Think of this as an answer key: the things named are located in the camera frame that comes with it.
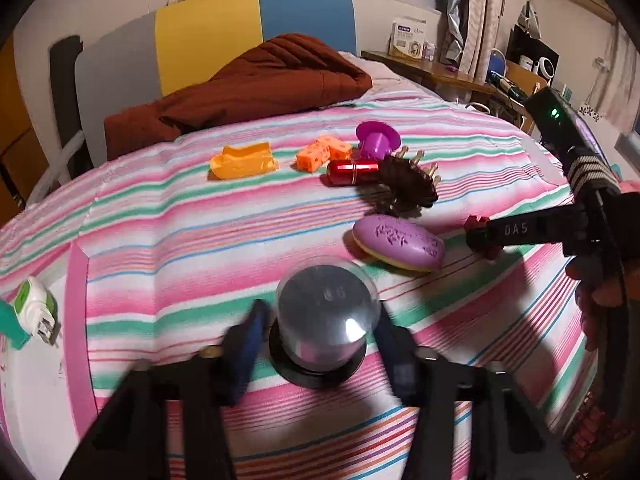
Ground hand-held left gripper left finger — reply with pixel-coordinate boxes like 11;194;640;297
60;299;273;480

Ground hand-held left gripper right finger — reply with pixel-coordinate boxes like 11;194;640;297
372;305;546;480

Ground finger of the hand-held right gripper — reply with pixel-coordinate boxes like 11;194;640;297
464;208;588;262

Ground clear disc spindle case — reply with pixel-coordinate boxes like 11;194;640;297
268;255;382;390

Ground purple oval soap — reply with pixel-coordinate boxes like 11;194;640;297
352;214;446;273

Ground brown bristle hair brush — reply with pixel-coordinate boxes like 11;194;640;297
367;147;441;218

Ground purple mushroom-shaped toy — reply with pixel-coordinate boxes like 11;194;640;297
355;120;402;159

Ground red metallic capsule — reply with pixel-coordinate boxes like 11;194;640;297
326;157;383;188

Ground person's right hand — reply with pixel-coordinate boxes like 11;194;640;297
565;255;626;352

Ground striped pink green blanket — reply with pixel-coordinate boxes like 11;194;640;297
0;85;601;480

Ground black shelf unit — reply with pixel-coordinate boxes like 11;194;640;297
505;0;561;93

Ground wooden desk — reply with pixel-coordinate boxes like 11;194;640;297
361;50;531;126

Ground orange plastic boat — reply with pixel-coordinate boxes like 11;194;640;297
210;142;279;181

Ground beige curtain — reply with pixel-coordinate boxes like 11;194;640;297
437;0;503;83

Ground pink pillow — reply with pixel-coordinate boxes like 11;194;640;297
337;51;433;97

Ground orange cube blocks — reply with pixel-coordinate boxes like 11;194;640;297
295;135;353;175

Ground white green plug adapter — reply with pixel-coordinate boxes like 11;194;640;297
15;276;60;346

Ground white blue cardboard box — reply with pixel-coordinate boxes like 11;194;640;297
389;20;426;59

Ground teal flat object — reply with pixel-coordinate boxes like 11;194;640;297
0;300;28;351

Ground brown quilt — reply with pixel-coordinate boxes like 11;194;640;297
103;33;374;162

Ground grey yellow blue headboard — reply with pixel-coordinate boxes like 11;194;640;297
75;0;358;166

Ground yellow wooden wardrobe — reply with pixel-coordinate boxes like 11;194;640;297
0;35;51;226

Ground black chair back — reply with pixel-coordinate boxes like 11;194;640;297
48;35;83;171

